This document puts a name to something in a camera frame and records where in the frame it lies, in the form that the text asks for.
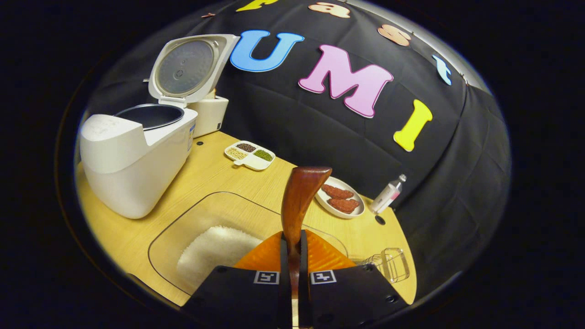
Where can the red meat piece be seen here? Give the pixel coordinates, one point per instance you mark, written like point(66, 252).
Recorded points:
point(343, 205)
point(338, 192)

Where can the white rice cooker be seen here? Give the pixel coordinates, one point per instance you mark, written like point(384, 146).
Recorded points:
point(128, 183)

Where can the white round plate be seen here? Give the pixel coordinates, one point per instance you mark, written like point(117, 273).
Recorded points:
point(352, 212)

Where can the clear plastic container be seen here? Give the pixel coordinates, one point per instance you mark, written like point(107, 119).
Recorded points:
point(173, 237)

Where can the white divided bean dish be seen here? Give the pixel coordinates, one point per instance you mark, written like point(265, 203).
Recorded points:
point(250, 161)

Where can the black backdrop cloth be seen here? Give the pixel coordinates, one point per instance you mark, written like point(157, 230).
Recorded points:
point(320, 137)

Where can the white rice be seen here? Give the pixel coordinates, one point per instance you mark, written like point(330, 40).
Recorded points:
point(215, 251)

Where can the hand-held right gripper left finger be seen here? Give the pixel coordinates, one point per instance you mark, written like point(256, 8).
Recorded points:
point(242, 301)

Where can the red cloth clip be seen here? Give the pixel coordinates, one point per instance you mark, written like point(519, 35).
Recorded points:
point(208, 15)

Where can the brown wooden spoon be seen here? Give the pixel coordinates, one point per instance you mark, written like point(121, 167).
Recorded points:
point(299, 196)

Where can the white toaster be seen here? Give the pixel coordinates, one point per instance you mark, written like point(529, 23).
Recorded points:
point(210, 116)

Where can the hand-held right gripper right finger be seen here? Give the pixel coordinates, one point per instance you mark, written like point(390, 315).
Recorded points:
point(347, 297)

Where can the toast bread slice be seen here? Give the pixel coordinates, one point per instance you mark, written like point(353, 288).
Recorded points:
point(211, 94)

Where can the small clear bottle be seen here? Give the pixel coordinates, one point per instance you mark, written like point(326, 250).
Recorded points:
point(386, 196)

